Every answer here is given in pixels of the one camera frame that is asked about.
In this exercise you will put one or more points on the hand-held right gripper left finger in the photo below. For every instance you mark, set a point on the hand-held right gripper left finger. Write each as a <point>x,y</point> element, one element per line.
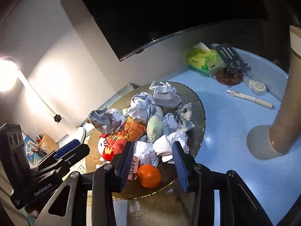
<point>124,166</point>

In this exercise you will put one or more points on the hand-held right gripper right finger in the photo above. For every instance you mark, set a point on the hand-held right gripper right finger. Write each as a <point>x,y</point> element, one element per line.
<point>180,167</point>

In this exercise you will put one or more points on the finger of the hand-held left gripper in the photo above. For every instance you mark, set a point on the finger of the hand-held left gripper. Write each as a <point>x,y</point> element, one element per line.
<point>75,154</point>
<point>68,147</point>

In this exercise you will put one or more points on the small beige printed block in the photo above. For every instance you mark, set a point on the small beige printed block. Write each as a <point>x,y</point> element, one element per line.
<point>134,169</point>

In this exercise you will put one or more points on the amber ribbed glass bowl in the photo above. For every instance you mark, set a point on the amber ribbed glass bowl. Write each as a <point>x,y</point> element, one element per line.
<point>168,177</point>

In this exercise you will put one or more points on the orange fruit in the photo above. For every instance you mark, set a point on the orange fruit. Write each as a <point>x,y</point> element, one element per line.
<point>149,176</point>

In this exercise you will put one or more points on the white cat plush toy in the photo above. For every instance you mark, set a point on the white cat plush toy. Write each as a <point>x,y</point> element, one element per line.
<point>102,144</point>

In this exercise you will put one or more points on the orange carrot plush toy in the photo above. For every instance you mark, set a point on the orange carrot plush toy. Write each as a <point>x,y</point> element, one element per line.
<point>131,130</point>

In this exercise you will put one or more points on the pale green cactus plush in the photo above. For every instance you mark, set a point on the pale green cactus plush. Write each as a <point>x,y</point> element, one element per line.
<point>154,127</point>

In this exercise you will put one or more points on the blue plaid cloth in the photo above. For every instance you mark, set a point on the blue plaid cloth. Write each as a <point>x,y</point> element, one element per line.
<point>185,117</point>

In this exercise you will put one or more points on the bamboo pen holder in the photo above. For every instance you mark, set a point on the bamboo pen holder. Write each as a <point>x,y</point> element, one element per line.
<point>49,144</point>

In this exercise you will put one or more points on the blue workbook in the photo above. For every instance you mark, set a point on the blue workbook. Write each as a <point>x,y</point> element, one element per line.
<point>28,147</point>

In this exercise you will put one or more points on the bunch of dark pens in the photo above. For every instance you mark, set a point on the bunch of dark pens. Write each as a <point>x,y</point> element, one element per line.
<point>39,137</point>

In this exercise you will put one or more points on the white desk lamp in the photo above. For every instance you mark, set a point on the white desk lamp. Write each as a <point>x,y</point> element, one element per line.
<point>35,91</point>

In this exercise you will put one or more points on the white pen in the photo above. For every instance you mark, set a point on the white pen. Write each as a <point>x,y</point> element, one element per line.
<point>251,99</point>

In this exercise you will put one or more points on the green tissue pack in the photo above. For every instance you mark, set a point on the green tissue pack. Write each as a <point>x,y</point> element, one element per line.
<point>204,60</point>

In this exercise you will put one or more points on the clear correction tape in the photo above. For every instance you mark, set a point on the clear correction tape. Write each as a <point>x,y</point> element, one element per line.
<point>256,86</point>

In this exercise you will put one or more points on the black phone stand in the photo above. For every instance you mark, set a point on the black phone stand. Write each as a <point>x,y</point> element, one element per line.
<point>229,60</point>

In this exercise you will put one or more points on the beige tall flask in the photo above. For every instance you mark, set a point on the beige tall flask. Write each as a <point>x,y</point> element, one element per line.
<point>282,103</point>

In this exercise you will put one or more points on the black monitor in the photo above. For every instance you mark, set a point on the black monitor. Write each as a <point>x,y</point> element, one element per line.
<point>176,11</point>

